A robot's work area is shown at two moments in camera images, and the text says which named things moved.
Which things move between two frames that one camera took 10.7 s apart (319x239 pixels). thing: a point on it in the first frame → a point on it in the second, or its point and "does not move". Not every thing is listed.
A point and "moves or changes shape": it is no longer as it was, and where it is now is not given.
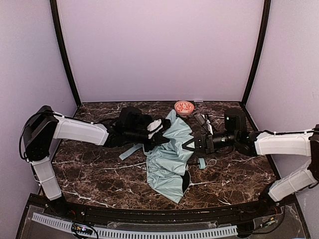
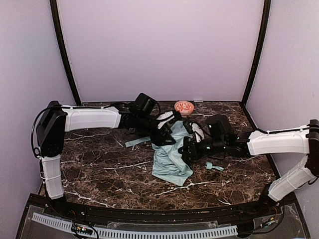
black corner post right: [259, 53] does not move
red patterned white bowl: [184, 108] does not move
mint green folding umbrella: [168, 176] moves or changes shape
